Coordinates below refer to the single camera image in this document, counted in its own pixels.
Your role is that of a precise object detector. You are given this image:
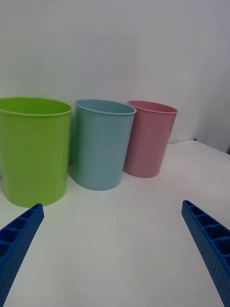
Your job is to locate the pale blue plastic bin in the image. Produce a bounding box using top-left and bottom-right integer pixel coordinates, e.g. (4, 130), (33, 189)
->
(73, 99), (137, 191)

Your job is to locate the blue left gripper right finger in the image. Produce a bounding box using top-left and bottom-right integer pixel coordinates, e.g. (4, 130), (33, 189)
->
(181, 200), (230, 307)

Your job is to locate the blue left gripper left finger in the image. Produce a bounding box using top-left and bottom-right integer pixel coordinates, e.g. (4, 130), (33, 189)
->
(0, 203), (45, 305)

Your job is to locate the green plastic bin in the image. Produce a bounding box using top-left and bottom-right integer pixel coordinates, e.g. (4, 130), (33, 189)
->
(0, 96), (73, 208)

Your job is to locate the pink plastic bin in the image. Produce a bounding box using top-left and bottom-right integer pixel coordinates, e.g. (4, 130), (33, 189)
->
(123, 100), (179, 178)

